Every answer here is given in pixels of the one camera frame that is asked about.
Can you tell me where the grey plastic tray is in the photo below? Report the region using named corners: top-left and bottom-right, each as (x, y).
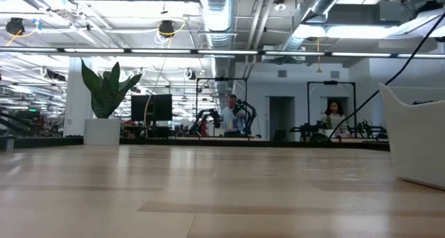
top-left (378, 83), bottom-right (445, 191)

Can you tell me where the person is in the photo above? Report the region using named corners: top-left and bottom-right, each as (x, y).
top-left (319, 99), bottom-right (350, 138)
top-left (220, 93), bottom-right (246, 138)

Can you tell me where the overhead light bar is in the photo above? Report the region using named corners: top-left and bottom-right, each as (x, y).
top-left (0, 46), bottom-right (445, 59)

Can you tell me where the black ceiling device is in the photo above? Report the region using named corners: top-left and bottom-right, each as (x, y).
top-left (5, 17), bottom-right (26, 36)
top-left (158, 19), bottom-right (176, 39)

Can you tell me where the yellow hanging pendant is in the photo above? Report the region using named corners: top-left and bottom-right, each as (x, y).
top-left (315, 38), bottom-right (323, 74)

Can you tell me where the green snake plant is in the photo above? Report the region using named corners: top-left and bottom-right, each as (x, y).
top-left (81, 58), bottom-right (143, 120)

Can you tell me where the white plant pot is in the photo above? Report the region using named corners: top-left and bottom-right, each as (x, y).
top-left (83, 118), bottom-right (122, 146)

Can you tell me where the white column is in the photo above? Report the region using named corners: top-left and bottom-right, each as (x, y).
top-left (63, 56), bottom-right (95, 138)

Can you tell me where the fluorescent ceiling light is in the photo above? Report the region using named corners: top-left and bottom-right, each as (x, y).
top-left (293, 24), bottom-right (396, 40)

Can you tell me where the black gantry frame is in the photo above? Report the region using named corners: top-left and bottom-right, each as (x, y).
top-left (307, 80), bottom-right (357, 138)
top-left (195, 77), bottom-right (248, 138)

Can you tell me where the black aluminium table frame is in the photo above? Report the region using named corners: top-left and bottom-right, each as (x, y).
top-left (0, 135), bottom-right (392, 154)

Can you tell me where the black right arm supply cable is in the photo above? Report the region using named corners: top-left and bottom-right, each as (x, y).
top-left (327, 11), bottom-right (445, 141)

